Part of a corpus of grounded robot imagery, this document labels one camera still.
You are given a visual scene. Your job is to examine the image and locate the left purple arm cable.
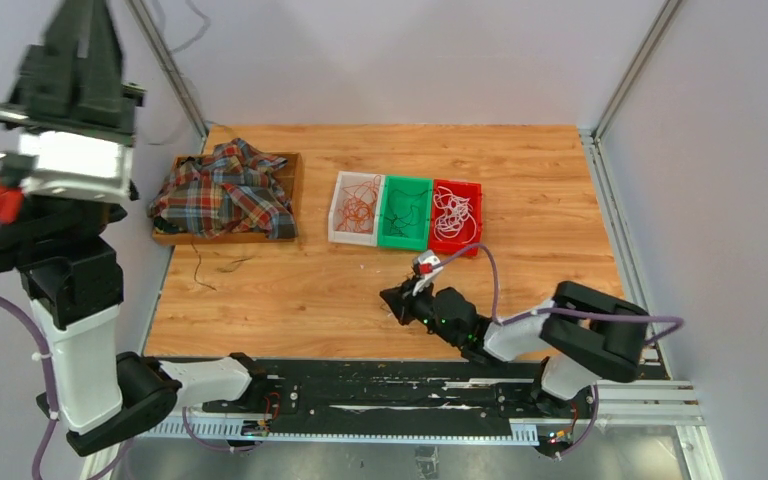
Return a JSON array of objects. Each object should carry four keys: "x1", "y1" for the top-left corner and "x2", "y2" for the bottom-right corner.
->
[{"x1": 0, "y1": 178, "x2": 61, "y2": 480}]

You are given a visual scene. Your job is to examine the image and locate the plaid flannel shirt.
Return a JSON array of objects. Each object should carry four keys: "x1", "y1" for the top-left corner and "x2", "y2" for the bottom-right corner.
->
[{"x1": 147, "y1": 137, "x2": 298, "y2": 240}]

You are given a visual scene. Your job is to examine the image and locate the orange cable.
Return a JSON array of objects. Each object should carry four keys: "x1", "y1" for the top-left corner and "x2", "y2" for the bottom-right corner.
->
[{"x1": 336, "y1": 177, "x2": 383, "y2": 234}]

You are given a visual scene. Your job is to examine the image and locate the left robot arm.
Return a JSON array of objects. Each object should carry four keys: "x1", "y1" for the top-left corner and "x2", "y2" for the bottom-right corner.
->
[{"x1": 0, "y1": 1, "x2": 267, "y2": 456}]

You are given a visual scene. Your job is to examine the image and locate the white plastic bin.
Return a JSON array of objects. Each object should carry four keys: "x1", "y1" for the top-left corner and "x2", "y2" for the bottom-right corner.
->
[{"x1": 327, "y1": 171, "x2": 386, "y2": 247}]

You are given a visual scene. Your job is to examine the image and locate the black cables in green bin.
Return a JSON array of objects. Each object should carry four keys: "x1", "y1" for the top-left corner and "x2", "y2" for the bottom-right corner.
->
[{"x1": 382, "y1": 185, "x2": 430, "y2": 240}]

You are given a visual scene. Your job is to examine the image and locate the green plastic bin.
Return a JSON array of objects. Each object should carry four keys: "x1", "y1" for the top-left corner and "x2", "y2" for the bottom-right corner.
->
[{"x1": 378, "y1": 175, "x2": 433, "y2": 251}]

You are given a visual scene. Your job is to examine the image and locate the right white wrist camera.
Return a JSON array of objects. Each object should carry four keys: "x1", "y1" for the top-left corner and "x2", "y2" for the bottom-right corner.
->
[{"x1": 412, "y1": 250, "x2": 441, "y2": 296}]

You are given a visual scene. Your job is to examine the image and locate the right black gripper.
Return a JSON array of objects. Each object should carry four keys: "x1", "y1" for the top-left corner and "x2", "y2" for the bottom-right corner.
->
[{"x1": 381, "y1": 276, "x2": 462, "y2": 348}]

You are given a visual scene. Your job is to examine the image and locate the aluminium frame rail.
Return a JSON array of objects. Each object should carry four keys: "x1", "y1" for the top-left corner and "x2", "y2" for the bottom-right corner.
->
[{"x1": 112, "y1": 360, "x2": 722, "y2": 479}]

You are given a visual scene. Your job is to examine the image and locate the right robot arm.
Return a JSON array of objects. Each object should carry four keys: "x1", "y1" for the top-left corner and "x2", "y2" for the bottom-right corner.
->
[{"x1": 379, "y1": 280, "x2": 648, "y2": 417}]

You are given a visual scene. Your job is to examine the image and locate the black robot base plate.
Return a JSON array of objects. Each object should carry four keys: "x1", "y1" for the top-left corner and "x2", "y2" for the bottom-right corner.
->
[{"x1": 191, "y1": 359, "x2": 593, "y2": 438}]

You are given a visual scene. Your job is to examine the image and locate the white cable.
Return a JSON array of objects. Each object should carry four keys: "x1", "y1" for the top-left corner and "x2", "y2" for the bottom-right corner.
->
[{"x1": 431, "y1": 185, "x2": 478, "y2": 241}]

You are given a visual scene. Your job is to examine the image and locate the red plastic bin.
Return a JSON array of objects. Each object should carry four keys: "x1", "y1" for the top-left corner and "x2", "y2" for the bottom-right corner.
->
[{"x1": 428, "y1": 179, "x2": 483, "y2": 254}]

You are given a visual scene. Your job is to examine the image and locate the wooden tray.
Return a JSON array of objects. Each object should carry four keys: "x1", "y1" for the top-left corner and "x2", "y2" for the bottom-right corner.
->
[{"x1": 151, "y1": 152, "x2": 304, "y2": 246}]

